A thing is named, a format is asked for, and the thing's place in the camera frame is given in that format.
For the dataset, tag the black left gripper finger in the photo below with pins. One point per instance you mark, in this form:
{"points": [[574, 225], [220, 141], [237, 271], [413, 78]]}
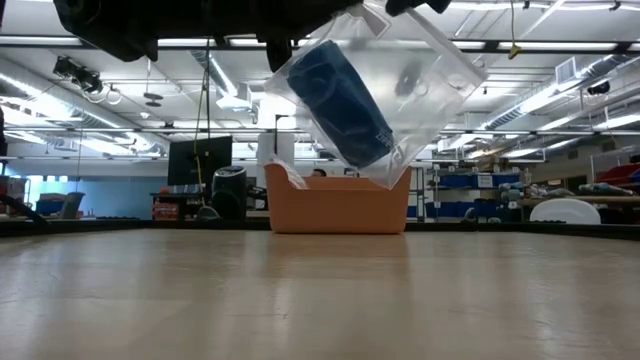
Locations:
{"points": [[325, 10]]}

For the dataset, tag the clear plastic bag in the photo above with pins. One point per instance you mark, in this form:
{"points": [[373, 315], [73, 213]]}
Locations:
{"points": [[425, 75]]}

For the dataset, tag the blue elastic bandage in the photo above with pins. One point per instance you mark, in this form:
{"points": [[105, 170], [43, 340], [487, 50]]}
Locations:
{"points": [[340, 105]]}

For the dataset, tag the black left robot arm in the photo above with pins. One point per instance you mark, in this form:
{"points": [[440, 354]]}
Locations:
{"points": [[105, 25]]}

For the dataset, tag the clear bag with orange roll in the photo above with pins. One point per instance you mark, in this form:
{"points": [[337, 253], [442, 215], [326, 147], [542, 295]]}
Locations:
{"points": [[290, 172]]}

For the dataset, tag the black computer monitor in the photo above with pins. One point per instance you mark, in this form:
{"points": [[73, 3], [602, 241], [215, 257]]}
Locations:
{"points": [[200, 160]]}

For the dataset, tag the person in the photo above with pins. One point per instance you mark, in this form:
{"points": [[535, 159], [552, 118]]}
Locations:
{"points": [[318, 173]]}

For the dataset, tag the blue storage bin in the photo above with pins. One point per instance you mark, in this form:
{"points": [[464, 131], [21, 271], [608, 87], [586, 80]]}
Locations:
{"points": [[506, 180], [457, 181], [450, 209]]}

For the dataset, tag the orange plastic bin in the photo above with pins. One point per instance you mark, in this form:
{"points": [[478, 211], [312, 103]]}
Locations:
{"points": [[320, 210]]}

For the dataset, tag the red patterned box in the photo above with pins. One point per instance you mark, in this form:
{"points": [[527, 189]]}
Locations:
{"points": [[165, 210]]}

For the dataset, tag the white plastic object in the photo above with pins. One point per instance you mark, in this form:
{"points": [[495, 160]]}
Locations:
{"points": [[565, 212]]}

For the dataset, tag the red storage bin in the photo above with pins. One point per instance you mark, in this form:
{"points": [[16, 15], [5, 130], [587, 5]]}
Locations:
{"points": [[620, 175]]}

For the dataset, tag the black ceiling camera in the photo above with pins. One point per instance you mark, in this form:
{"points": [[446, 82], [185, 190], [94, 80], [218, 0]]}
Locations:
{"points": [[409, 80], [80, 76]]}

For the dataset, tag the silver air duct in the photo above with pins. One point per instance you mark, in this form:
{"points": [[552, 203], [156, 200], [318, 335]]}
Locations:
{"points": [[550, 95]]}

